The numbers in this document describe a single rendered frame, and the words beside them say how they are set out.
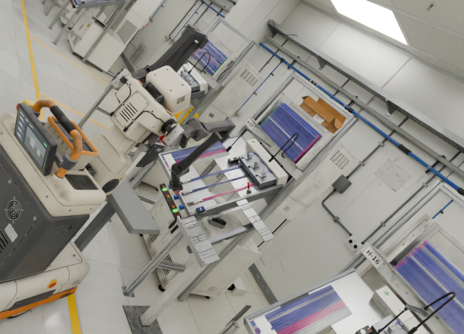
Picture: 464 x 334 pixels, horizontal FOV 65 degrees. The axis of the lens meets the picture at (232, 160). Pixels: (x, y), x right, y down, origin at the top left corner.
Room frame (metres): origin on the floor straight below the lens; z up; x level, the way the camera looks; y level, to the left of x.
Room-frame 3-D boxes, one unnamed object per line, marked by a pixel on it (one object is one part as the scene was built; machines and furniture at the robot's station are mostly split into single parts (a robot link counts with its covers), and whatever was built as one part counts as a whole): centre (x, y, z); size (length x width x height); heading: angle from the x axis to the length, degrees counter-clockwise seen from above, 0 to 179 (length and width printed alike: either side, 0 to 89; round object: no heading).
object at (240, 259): (2.94, -0.24, 0.31); 0.70 x 0.65 x 0.62; 46
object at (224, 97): (3.97, 0.78, 0.95); 1.35 x 0.82 x 1.90; 136
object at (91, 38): (6.22, 3.13, 0.95); 1.36 x 0.82 x 1.90; 136
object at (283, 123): (2.81, -0.20, 1.52); 0.51 x 0.13 x 0.27; 46
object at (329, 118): (3.10, -0.33, 1.82); 0.68 x 0.30 x 0.20; 46
